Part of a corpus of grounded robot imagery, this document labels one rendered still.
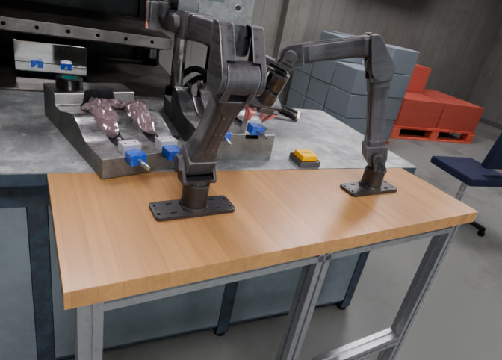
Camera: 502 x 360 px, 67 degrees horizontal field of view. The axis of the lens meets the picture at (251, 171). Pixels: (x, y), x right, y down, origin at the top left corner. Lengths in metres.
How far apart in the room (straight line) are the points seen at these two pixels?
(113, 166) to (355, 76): 3.09
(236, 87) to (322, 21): 4.54
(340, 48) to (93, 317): 0.87
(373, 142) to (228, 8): 1.13
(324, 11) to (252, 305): 4.14
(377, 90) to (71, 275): 0.88
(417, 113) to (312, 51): 4.23
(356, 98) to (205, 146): 3.19
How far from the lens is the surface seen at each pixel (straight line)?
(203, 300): 1.53
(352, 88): 3.86
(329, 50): 1.10
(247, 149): 1.23
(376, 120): 1.17
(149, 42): 1.89
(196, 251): 0.80
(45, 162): 1.13
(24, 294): 1.37
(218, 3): 2.01
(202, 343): 1.69
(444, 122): 5.62
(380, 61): 1.11
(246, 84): 0.69
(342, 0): 5.35
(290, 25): 4.79
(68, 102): 1.35
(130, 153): 1.02
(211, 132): 0.77
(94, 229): 0.85
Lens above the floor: 1.28
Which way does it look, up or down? 24 degrees down
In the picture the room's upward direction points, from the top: 11 degrees clockwise
